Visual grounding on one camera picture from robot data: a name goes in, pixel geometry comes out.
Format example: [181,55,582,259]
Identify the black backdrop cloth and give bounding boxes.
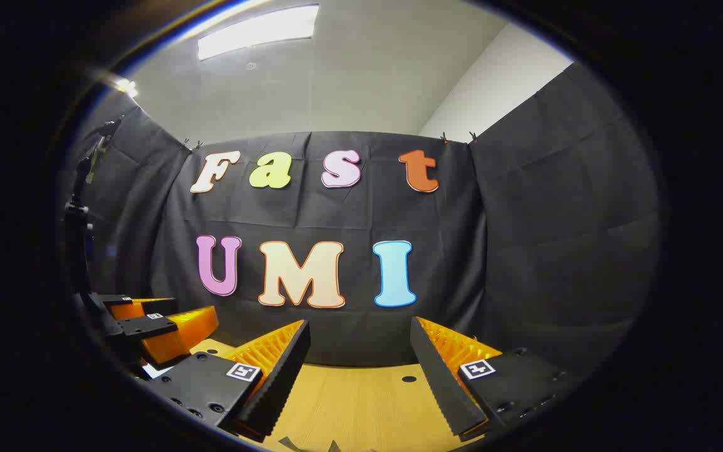
[63,63,662,377]

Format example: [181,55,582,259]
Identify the small ceiling light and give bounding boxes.
[110,75,139,99]

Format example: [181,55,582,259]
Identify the long ceiling light panel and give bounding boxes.
[197,4,320,61]

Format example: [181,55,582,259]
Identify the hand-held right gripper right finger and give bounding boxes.
[409,316,581,440]

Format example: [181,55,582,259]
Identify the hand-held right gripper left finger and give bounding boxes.
[147,319,312,443]

